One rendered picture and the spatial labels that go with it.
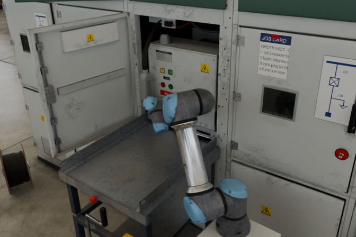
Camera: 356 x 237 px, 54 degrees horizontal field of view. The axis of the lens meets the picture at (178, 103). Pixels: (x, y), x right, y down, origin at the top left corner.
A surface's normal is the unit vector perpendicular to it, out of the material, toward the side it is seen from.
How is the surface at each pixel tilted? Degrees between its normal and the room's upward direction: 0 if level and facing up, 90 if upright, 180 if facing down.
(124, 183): 0
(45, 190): 0
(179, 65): 90
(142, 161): 0
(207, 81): 90
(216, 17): 90
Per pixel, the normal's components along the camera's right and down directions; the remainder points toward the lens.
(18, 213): -0.02, -0.91
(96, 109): 0.71, 0.29
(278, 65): -0.58, 0.36
